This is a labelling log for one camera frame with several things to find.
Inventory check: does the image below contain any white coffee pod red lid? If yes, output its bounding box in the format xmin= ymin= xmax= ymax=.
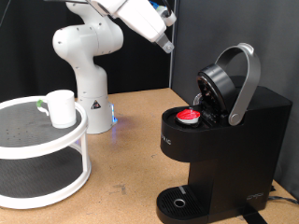
xmin=175 ymin=107 xmax=202 ymax=126

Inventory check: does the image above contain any braided machine power cable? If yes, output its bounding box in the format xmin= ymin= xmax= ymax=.
xmin=267 ymin=194 xmax=299 ymax=205

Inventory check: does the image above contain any white two-tier turntable shelf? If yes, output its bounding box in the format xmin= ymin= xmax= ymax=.
xmin=0 ymin=95 xmax=93 ymax=210

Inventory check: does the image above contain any black tape strip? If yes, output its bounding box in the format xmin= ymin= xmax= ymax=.
xmin=239 ymin=211 xmax=269 ymax=224

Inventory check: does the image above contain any water tank with black lid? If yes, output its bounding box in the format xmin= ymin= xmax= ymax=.
xmin=230 ymin=75 xmax=258 ymax=91

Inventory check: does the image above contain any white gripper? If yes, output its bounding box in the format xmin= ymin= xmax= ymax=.
xmin=115 ymin=0 xmax=176 ymax=54

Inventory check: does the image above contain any black Keurig coffee machine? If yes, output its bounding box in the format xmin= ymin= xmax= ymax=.
xmin=155 ymin=42 xmax=293 ymax=224

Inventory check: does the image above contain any black cable on robot arm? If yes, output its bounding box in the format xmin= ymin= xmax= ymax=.
xmin=43 ymin=0 xmax=174 ymax=15

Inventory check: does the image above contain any grey partition panel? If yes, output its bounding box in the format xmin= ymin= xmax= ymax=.
xmin=169 ymin=0 xmax=299 ymax=200

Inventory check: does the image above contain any white mug green-marked handle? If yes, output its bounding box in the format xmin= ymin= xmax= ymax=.
xmin=36 ymin=89 xmax=78 ymax=130

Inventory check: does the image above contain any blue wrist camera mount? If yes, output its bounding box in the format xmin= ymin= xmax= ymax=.
xmin=149 ymin=0 xmax=178 ymax=27

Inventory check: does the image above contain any black curtain backdrop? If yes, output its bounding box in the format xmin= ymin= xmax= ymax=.
xmin=0 ymin=0 xmax=176 ymax=104

